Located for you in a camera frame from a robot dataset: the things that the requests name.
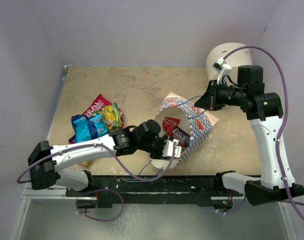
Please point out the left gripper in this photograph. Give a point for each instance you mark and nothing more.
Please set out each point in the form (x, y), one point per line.
(159, 155)

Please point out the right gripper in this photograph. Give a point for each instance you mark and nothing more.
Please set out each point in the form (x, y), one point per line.
(209, 100)

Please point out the checkered paper bag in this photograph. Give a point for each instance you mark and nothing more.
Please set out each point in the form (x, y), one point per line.
(194, 121)

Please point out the purple Skittles packet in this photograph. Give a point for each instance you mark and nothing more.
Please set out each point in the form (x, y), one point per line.
(182, 136)

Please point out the green Fox's candy bag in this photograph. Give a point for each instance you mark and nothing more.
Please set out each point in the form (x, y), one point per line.
(111, 116)

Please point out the orange snack bag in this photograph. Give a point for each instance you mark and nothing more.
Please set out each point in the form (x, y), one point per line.
(86, 164)

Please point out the red Real crisps bag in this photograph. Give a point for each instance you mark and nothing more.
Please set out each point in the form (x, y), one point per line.
(99, 103)

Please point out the teal snack packet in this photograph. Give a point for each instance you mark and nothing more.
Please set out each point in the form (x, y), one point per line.
(88, 128)

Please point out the purple chocolate bar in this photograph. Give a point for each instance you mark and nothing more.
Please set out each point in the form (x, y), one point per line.
(72, 140)

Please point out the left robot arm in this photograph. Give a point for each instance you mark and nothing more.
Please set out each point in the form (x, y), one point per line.
(50, 165)

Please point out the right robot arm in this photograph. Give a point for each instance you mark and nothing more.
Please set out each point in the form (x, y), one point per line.
(265, 114)

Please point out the white cylindrical container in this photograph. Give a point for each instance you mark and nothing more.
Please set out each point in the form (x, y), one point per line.
(239, 58)

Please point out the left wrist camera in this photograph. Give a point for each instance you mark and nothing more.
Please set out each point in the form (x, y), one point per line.
(174, 148)

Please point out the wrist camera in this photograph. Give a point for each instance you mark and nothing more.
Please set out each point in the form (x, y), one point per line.
(222, 68)
(174, 148)

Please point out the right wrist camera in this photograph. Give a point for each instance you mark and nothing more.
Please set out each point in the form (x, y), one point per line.
(222, 68)

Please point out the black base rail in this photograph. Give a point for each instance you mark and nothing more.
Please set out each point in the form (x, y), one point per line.
(200, 190)

